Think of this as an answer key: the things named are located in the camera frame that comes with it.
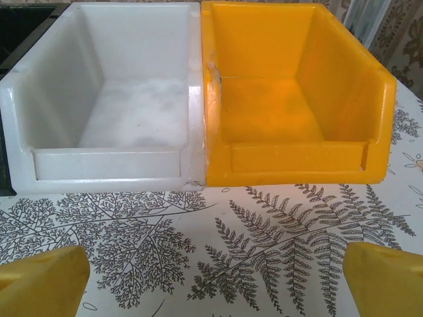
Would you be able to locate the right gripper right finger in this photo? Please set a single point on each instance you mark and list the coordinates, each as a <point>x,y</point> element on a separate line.
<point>386,284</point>

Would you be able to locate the aluminium frame corner post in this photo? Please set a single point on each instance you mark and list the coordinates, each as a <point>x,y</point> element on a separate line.
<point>355,16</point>

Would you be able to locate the black plastic storage bin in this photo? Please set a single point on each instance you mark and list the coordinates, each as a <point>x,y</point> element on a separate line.
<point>20,33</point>

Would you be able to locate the yellow plastic storage bin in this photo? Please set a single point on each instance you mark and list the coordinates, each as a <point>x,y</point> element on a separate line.
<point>281,115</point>

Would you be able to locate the white plastic storage bin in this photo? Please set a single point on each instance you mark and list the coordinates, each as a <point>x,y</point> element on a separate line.
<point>109,115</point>

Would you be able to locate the fern print tablecloth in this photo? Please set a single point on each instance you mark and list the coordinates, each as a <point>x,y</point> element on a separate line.
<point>211,231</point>

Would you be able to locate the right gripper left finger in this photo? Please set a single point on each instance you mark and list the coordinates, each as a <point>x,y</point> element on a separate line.
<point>39,284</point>

